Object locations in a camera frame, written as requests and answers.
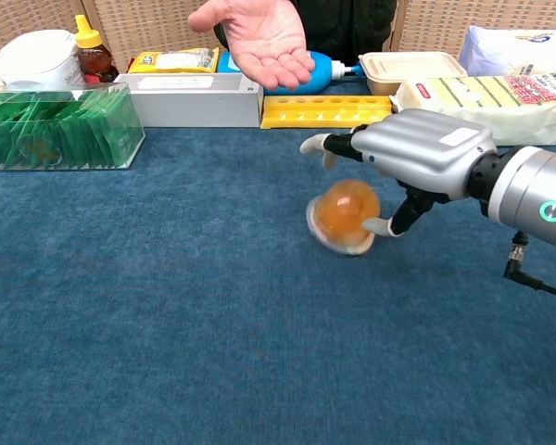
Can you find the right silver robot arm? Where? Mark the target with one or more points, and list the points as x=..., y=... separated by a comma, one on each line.
x=537, y=194

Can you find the yellow and white snack packet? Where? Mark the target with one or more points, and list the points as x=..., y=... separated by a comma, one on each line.
x=176, y=61

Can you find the orange jelly cup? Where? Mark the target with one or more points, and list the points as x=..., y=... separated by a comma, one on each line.
x=347, y=213

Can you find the beige lidded takeaway container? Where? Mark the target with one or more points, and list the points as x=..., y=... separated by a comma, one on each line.
x=412, y=69

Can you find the yellow plastic slotted tray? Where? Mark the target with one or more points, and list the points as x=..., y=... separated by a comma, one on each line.
x=324, y=111

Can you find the clear box of green sachets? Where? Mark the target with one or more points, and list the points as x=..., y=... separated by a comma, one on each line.
x=55, y=127

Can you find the honey squeeze bottle yellow cap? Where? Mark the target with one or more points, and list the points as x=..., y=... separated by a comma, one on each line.
x=92, y=55

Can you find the person's black jacket torso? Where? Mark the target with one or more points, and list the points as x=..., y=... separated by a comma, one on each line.
x=347, y=28

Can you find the white plastic bag blue print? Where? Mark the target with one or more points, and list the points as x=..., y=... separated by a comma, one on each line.
x=514, y=48

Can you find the blue rubber air blower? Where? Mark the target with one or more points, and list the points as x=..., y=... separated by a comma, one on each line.
x=322, y=74

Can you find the silver rectangular metal box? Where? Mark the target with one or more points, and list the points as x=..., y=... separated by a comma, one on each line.
x=194, y=102

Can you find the white round lidded container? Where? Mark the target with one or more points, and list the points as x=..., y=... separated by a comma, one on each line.
x=37, y=58

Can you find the person's bare hand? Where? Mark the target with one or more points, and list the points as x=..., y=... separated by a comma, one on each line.
x=264, y=41

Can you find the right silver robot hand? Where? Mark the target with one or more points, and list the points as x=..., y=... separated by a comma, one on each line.
x=421, y=148

